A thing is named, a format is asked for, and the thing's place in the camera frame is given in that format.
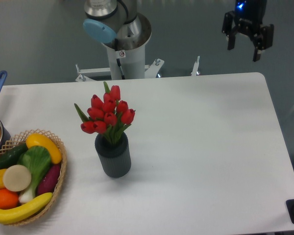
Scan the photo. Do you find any orange fruit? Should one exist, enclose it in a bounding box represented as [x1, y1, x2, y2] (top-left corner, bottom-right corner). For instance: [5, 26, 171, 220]
[0, 188, 19, 210]

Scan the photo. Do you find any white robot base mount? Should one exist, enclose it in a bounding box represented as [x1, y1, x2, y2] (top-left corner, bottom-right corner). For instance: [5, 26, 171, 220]
[74, 44, 201, 83]

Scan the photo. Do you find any red tulip bouquet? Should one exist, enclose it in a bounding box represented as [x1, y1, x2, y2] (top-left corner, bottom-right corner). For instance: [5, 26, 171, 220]
[74, 81, 135, 146]

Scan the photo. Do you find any green bok choy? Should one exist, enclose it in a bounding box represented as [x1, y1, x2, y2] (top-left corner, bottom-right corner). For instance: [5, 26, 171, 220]
[17, 146, 51, 204]

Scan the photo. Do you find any woven wicker basket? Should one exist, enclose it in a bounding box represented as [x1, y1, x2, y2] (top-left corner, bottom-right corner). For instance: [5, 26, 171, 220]
[0, 129, 67, 226]

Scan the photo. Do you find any yellow banana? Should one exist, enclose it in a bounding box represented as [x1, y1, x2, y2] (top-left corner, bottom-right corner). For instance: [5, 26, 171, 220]
[0, 192, 53, 225]

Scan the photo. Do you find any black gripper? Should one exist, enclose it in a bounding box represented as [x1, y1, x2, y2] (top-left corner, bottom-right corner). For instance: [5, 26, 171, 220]
[221, 0, 274, 62]

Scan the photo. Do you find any purple sweet potato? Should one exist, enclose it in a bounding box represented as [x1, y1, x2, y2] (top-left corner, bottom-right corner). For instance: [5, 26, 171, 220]
[37, 164, 61, 195]

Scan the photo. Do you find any green cucumber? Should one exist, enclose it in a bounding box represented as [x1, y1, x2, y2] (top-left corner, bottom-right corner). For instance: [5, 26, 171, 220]
[0, 143, 28, 169]

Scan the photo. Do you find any dark grey ribbed vase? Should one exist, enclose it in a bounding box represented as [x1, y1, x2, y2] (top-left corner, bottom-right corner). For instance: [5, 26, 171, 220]
[95, 133, 131, 178]

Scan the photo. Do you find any beige round disc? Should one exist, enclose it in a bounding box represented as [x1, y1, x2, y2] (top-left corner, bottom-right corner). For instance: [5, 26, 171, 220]
[2, 164, 31, 192]

